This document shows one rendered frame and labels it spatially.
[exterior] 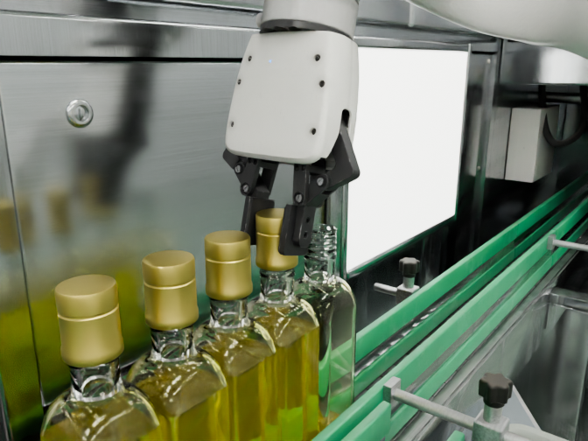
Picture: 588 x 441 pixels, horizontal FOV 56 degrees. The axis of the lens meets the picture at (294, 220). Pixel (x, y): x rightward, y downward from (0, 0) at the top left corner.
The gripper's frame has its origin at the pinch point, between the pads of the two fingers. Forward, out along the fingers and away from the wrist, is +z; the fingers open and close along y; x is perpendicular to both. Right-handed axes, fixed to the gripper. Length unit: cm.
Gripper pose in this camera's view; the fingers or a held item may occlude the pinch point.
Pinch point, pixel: (276, 226)
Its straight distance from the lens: 45.4
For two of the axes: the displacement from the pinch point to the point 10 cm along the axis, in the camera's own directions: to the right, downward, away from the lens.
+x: 6.0, 0.4, 8.0
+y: 7.8, 1.7, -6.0
